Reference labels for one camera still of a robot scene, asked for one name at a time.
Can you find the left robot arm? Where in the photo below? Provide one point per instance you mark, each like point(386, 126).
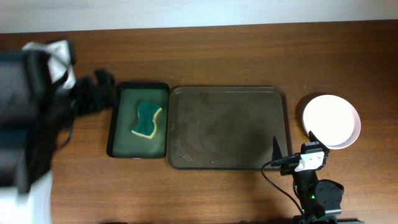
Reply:
point(27, 152)

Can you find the green tray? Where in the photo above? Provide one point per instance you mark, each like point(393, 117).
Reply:
point(122, 143)

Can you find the white plate with stain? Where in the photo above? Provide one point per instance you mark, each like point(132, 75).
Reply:
point(338, 140)

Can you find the green yellow sponge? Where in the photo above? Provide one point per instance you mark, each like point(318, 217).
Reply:
point(146, 126)

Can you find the dark brown tray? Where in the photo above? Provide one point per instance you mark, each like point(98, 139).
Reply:
point(226, 127)

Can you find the pink-white plate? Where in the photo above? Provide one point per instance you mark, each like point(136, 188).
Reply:
point(330, 113)

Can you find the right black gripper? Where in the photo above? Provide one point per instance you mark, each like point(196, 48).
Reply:
point(288, 167)

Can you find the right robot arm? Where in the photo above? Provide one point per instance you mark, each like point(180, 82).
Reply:
point(319, 201)

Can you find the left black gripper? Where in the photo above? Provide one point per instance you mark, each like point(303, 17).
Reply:
point(97, 99)

